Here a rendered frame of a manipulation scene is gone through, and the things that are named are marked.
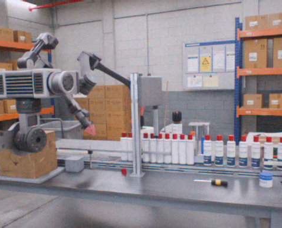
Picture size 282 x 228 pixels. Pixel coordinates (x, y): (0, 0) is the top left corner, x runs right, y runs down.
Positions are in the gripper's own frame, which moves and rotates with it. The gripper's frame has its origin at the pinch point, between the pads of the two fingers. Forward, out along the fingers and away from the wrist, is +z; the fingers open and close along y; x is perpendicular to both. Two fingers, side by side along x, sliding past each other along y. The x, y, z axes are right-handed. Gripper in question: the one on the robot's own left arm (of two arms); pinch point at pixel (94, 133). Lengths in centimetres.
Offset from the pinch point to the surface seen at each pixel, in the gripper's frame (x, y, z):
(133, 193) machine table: -20, -46, 48
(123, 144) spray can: -13.7, -2.4, 20.6
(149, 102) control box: -52, -13, 12
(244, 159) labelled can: -72, -3, 79
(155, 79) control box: -64, -9, 3
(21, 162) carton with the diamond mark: 30, -44, -11
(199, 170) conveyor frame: -45, -6, 67
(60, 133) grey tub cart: 131, 170, -65
